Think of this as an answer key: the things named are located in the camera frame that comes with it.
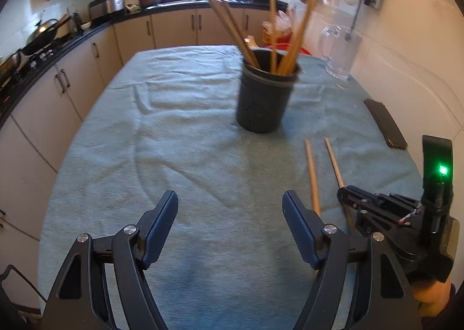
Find black perforated utensil holder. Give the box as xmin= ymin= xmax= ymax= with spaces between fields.
xmin=236 ymin=48 xmax=300 ymax=134

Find beige kitchen base cabinets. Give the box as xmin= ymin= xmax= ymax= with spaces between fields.
xmin=1 ymin=8 xmax=233 ymax=308

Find person's right hand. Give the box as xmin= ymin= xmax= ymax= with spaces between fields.
xmin=411 ymin=278 xmax=452 ymax=318

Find black smartphone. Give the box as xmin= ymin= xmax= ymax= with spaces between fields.
xmin=364 ymin=98 xmax=407 ymax=150

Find teal towel table cover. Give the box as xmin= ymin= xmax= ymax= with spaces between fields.
xmin=38 ymin=46 xmax=422 ymax=329

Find clear glass mug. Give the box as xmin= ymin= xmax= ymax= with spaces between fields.
xmin=318 ymin=25 xmax=363 ymax=80

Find pink plastic bag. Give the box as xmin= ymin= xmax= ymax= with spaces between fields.
xmin=261 ymin=10 xmax=293 ymax=45

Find black wok on stove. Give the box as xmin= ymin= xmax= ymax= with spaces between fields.
xmin=21 ymin=14 xmax=71 ymax=56

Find silver rice cooker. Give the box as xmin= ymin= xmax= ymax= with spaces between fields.
xmin=88 ymin=0 xmax=126 ymax=21

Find black power cable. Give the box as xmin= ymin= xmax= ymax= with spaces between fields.
xmin=344 ymin=0 xmax=367 ymax=42

